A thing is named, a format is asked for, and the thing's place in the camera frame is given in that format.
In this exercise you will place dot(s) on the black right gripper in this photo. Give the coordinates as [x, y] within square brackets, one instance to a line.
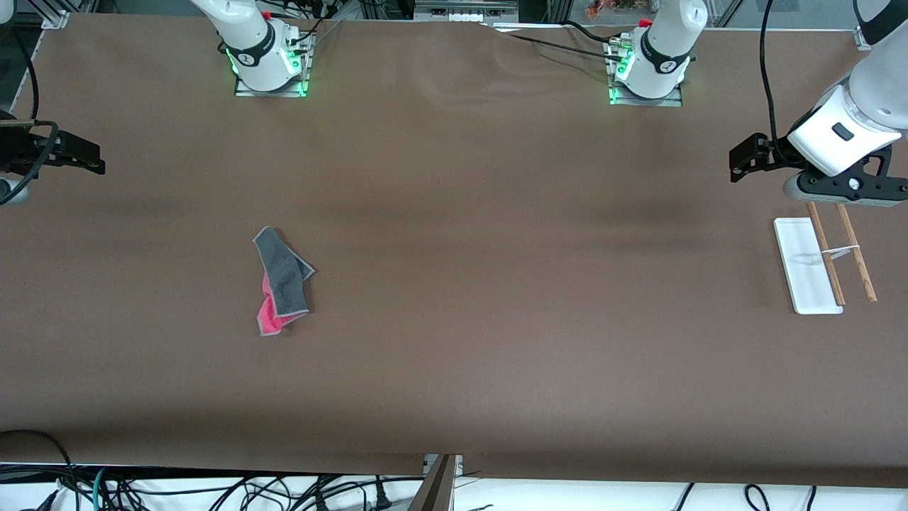
[27, 150]

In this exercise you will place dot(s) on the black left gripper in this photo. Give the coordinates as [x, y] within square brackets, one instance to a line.
[769, 152]

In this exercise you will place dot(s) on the grey and pink towel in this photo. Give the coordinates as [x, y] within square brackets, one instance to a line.
[284, 277]

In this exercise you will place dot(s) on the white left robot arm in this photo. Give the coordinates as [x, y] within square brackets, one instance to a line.
[667, 42]

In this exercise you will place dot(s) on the white rack crossbar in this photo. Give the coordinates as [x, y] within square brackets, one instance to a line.
[844, 249]

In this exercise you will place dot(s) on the orange background object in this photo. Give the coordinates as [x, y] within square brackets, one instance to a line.
[617, 7]

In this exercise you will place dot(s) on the white power strip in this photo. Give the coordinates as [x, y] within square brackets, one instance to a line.
[461, 15]

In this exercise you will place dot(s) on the brown wooden plank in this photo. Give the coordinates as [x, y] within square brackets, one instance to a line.
[434, 490]

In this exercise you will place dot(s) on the black power plug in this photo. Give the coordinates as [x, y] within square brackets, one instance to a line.
[383, 500]

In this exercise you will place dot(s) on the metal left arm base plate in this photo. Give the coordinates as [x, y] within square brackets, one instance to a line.
[645, 101]

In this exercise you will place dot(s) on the white rack base plate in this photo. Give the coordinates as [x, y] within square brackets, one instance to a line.
[801, 270]

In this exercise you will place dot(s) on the metal table corner bracket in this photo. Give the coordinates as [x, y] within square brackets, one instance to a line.
[863, 39]
[55, 19]

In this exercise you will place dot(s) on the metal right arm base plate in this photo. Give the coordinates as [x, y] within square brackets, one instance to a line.
[273, 89]

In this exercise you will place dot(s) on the small metal table bracket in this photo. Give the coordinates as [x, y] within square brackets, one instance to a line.
[458, 465]

